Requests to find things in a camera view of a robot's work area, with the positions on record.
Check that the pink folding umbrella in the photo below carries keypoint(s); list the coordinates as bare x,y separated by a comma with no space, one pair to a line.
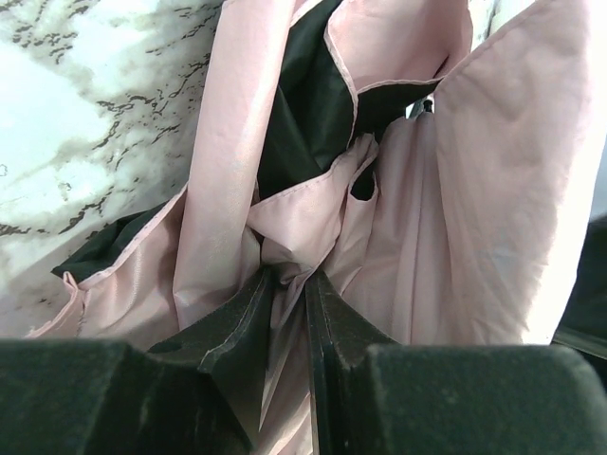
443,187

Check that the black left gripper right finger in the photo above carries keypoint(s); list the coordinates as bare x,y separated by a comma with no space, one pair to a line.
371,395

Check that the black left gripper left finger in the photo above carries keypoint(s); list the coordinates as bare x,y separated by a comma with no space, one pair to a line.
198,392

